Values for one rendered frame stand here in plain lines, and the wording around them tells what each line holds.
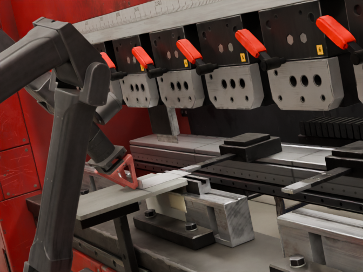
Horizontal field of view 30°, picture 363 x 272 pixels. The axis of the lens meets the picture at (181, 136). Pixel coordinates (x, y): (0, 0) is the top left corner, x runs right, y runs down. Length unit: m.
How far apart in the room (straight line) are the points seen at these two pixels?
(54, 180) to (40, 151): 1.24
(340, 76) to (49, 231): 0.53
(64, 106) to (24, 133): 1.24
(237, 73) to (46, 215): 0.41
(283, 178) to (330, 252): 0.50
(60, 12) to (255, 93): 0.89
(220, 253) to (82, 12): 0.74
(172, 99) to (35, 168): 1.03
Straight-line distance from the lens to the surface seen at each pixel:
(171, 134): 1.55
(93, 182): 2.09
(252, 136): 1.71
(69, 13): 1.88
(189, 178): 1.57
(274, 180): 1.67
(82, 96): 1.09
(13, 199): 2.36
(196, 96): 1.35
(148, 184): 1.56
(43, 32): 1.07
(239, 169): 1.79
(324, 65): 1.02
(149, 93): 1.52
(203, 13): 1.27
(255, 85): 1.18
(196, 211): 1.51
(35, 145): 2.37
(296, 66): 1.07
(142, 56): 1.44
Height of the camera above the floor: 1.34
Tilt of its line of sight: 9 degrees down
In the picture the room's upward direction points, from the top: 12 degrees counter-clockwise
